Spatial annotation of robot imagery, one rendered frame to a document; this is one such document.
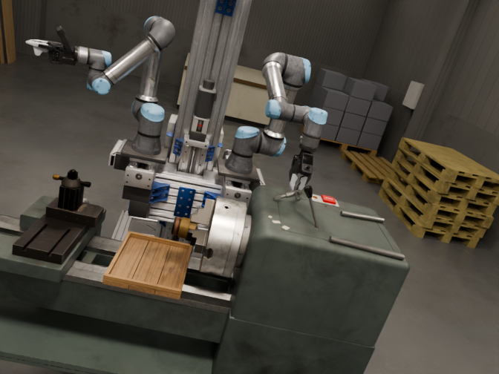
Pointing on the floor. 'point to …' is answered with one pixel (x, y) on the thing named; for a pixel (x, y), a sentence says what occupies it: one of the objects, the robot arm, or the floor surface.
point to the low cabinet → (243, 97)
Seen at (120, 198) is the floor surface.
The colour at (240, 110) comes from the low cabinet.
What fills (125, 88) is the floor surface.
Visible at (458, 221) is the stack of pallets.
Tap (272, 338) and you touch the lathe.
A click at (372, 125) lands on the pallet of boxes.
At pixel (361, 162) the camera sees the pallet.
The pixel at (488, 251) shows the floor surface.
